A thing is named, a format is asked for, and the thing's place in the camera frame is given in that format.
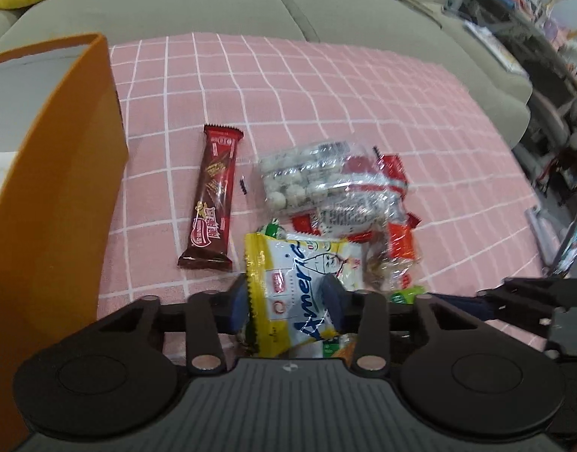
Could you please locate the shiny metal pole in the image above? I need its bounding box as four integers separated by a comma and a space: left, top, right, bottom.
551, 197, 577, 276

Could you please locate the clear bag of white candies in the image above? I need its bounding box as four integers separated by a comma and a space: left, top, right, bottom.
239, 140, 380, 220

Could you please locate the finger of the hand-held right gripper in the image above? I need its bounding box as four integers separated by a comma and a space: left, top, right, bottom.
429, 292, 559, 341
501, 276, 577, 310

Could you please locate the pink checked cloth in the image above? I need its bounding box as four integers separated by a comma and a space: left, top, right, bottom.
96, 32, 568, 374

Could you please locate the brown chocolate bar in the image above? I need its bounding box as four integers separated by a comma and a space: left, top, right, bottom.
177, 124, 245, 272

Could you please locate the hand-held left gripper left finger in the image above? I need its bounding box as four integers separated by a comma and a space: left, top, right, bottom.
94, 275, 249, 373

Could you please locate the orange snack packet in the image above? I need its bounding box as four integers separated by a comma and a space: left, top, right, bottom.
385, 214, 421, 264

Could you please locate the white booklet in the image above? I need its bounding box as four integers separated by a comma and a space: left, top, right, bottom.
464, 20, 528, 75

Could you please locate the green snack packet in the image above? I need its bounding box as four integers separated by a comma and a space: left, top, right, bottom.
387, 284, 429, 305

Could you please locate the grey chair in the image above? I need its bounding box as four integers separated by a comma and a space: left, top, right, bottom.
512, 89, 577, 199

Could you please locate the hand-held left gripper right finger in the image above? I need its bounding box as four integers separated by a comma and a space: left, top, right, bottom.
319, 275, 488, 373

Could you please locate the yellow and white snack packet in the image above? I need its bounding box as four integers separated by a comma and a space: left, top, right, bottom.
243, 231, 370, 359

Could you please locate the red snack packet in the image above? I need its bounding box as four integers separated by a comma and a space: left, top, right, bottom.
291, 153, 422, 242

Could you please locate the clear wrapped brown snack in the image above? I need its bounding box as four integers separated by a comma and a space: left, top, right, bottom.
364, 244, 414, 293

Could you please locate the grey sofa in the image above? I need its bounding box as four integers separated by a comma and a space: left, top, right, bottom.
0, 0, 534, 152

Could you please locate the orange storage box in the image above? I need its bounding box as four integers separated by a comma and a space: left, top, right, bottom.
0, 33, 130, 452

